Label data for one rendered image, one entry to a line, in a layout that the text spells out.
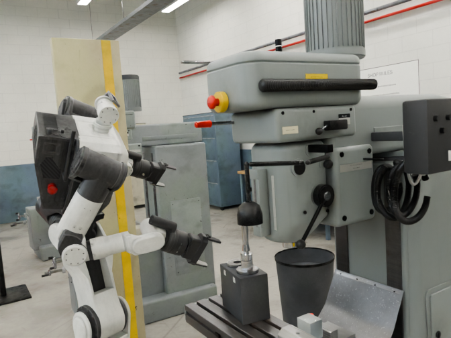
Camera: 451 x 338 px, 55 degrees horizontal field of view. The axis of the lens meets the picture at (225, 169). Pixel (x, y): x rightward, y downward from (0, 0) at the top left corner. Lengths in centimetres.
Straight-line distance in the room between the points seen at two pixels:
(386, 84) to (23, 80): 728
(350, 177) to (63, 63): 200
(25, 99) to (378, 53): 713
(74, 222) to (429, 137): 107
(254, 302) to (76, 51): 191
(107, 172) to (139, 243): 28
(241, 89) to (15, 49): 929
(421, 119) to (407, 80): 492
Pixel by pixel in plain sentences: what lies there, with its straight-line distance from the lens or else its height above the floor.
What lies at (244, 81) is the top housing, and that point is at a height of 181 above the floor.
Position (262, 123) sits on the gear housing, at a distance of 128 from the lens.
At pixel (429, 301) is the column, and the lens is 174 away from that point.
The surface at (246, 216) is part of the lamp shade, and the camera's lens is 118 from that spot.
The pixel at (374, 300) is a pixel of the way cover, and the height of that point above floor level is 102.
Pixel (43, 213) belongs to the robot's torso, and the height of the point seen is 140.
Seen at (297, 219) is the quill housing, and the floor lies 139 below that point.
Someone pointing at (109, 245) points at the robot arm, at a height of 133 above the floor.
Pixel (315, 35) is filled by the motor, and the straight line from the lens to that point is 153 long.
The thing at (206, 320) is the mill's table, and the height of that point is 91.
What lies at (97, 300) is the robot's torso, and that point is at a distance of 169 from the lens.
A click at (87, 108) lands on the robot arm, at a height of 179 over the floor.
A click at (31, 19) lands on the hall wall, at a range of 1053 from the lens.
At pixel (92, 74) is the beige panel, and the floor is 208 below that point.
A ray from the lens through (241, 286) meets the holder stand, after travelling 172.
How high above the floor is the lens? 169
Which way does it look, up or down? 6 degrees down
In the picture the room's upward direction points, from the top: 4 degrees counter-clockwise
